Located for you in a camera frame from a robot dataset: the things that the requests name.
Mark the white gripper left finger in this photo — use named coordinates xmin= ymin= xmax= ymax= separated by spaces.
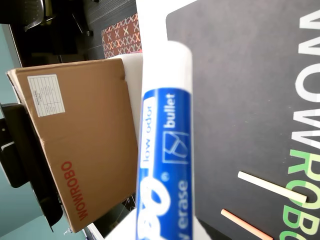
xmin=104 ymin=208 xmax=138 ymax=240

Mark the brown WOWROBO cardboard box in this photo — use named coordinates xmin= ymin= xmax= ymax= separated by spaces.
xmin=6 ymin=58 xmax=140 ymax=234

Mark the black equipment case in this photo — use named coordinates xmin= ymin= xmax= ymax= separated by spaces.
xmin=0 ymin=102 xmax=63 ymax=233

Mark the blue Expo dry-erase marker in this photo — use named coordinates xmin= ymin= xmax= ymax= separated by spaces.
xmin=134 ymin=39 xmax=197 ymax=240

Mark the grey WOWROBO mat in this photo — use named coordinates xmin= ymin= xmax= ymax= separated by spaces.
xmin=165 ymin=0 xmax=320 ymax=240

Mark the yellow chalk stick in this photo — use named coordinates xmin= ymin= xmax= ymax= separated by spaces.
xmin=237 ymin=171 xmax=308 ymax=204

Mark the orange chalk stick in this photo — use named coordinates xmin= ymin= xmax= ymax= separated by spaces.
xmin=220 ymin=208 xmax=275 ymax=240

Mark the black office chair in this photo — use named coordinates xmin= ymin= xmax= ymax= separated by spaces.
xmin=0 ymin=0 xmax=95 ymax=55

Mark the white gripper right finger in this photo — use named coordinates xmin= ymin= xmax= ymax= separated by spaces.
xmin=193 ymin=216 xmax=213 ymax=240

